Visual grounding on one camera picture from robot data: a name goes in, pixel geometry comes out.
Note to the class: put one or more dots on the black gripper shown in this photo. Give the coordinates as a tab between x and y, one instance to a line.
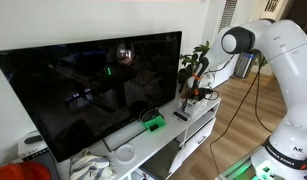
199	93

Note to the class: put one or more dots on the large black flat television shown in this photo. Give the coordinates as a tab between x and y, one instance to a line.
76	93

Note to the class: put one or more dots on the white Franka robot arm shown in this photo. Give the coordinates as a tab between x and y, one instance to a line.
289	50

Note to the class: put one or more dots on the metal robot mounting table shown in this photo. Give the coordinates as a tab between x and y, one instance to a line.
239	170

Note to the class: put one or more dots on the white tv cabinet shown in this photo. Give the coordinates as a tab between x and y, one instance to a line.
149	141

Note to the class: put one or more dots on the green plastic holder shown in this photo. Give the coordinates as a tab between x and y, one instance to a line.
159	124

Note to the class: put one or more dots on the white round disc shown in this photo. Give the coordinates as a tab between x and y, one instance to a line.
125	153

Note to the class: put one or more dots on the striped grey white cloth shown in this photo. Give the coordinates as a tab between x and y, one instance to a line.
89	166

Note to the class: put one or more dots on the green leafy potted plant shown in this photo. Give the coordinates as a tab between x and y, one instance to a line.
189	62

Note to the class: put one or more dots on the tall white air conditioner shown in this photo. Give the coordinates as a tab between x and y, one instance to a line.
226	13

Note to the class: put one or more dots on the white cardboard sachet box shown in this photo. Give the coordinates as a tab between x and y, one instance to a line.
197	108

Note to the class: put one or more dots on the white box with black device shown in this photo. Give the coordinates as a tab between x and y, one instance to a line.
29	148

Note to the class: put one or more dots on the white and black keypad remote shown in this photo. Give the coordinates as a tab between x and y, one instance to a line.
180	116

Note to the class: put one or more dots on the silver trash can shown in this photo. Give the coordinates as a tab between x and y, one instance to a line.
246	65

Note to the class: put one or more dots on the white cabinet drawer front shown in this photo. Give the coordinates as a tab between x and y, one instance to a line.
196	141

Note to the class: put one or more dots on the orange rounded object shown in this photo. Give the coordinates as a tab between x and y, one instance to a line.
19	171

